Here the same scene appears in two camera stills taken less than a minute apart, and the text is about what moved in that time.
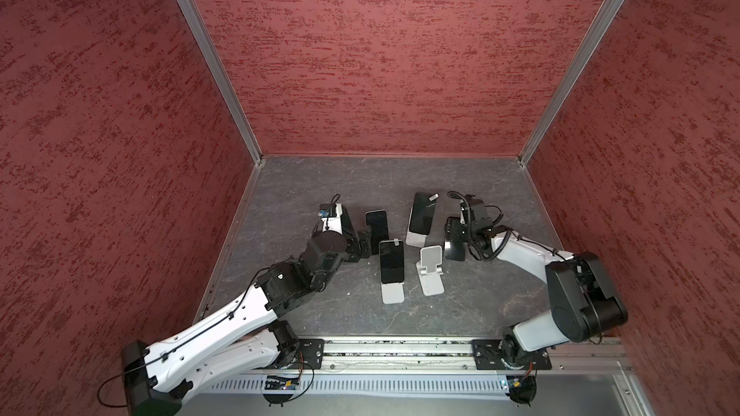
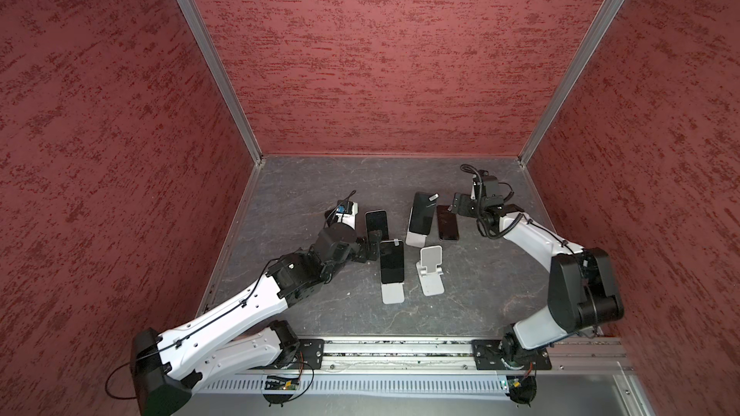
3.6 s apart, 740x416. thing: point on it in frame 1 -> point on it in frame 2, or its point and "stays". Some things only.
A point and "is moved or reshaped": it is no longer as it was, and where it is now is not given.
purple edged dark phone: x=456 y=239 is moved or reshaped
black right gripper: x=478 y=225 -> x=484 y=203
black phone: x=378 y=221 stays
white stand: x=430 y=270 stays
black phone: x=391 y=259 stays
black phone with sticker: x=423 y=212 stays
